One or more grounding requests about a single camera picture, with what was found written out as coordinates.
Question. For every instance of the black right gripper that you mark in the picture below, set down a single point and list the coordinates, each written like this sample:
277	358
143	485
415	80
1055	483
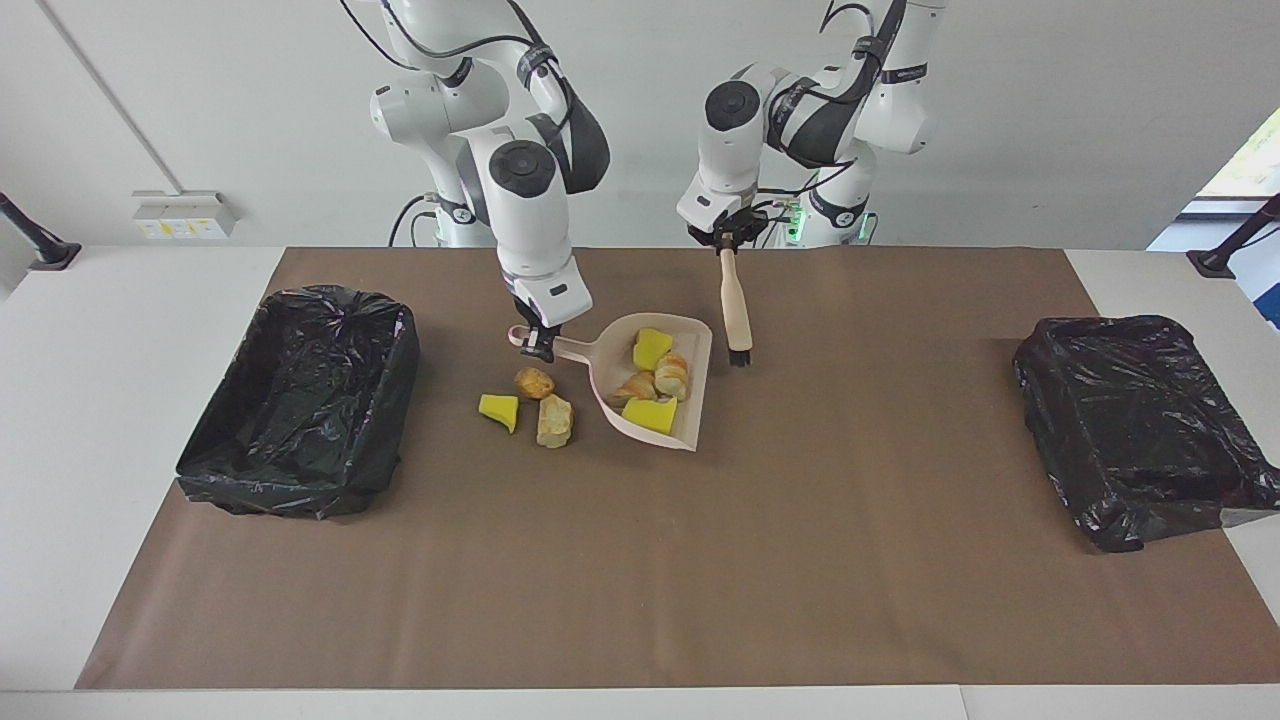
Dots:
528	315

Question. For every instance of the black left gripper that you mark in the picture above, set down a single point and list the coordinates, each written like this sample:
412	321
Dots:
735	224

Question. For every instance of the pink hand brush black bristles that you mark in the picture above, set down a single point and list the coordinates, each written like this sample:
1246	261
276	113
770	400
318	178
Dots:
735	310

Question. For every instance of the pink plastic dustpan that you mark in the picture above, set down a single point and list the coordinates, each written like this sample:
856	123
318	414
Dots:
612	350

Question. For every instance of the small yellow sponge piece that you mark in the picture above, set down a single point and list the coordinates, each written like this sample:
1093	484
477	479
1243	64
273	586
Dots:
500	408

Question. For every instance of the beige bread chunk toy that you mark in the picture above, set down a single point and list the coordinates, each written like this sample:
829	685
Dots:
555	422

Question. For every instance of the pale food toy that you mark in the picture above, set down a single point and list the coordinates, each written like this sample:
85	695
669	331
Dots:
635	388

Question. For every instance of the notched yellow sponge piece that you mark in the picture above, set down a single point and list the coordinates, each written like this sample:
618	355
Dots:
650	415

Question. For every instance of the orange sliced bread toy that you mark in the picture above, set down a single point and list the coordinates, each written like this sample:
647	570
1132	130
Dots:
672	375

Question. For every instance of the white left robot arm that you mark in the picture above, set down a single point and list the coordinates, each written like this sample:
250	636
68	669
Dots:
730	150

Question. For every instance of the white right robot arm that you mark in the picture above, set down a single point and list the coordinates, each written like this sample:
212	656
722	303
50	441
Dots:
525	220

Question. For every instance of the bin lined with black bag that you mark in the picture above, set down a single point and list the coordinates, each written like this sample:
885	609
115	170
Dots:
300	420
1140	430

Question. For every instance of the brown paper table mat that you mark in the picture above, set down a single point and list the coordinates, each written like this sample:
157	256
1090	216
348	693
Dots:
640	620

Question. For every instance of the bright window opening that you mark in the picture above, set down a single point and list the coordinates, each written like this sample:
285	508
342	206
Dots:
1255	160

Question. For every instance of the white wall socket box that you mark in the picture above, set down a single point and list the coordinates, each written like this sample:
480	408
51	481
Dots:
185	215

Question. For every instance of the black camera stand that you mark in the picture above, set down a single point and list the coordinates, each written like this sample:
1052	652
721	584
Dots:
40	240
1230	245

